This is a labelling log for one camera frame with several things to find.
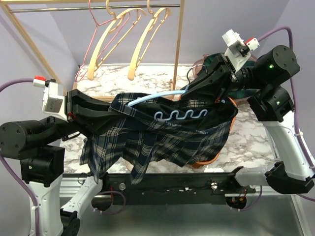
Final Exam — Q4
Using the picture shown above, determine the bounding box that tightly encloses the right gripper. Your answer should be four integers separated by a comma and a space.
179, 53, 267, 102

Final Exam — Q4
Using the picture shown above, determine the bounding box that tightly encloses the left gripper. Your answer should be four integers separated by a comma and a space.
41, 85, 129, 144

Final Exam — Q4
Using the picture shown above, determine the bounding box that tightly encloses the light blue hanger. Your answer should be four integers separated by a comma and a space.
126, 85, 226, 122

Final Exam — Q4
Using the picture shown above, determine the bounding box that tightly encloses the green plaid skirt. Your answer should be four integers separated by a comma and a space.
203, 54, 257, 100

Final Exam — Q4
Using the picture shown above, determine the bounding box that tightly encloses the navy beige plaid skirt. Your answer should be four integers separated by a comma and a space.
79, 92, 239, 185

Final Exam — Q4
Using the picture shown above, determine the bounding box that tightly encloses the wooden hanger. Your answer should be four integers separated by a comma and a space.
127, 0, 172, 81
85, 0, 147, 81

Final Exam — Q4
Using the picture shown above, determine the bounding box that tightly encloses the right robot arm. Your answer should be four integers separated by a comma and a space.
182, 45, 315, 194

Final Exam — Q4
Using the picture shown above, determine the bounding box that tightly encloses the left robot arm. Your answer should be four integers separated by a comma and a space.
0, 90, 123, 236

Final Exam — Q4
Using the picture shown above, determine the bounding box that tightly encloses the white bowl on table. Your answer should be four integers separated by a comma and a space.
125, 160, 134, 172

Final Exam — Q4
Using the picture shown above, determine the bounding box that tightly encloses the orange plastic bin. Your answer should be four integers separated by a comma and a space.
166, 96, 238, 168

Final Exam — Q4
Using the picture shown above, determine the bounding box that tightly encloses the wooden clothes rack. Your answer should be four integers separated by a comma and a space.
0, 0, 185, 102

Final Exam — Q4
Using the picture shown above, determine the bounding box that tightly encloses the pink wire hanger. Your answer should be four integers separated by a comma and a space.
73, 0, 131, 83

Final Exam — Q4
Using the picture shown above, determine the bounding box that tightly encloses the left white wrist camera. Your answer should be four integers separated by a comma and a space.
33, 76, 67, 121

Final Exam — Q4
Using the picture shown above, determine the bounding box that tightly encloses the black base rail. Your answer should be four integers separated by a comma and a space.
92, 173, 255, 210

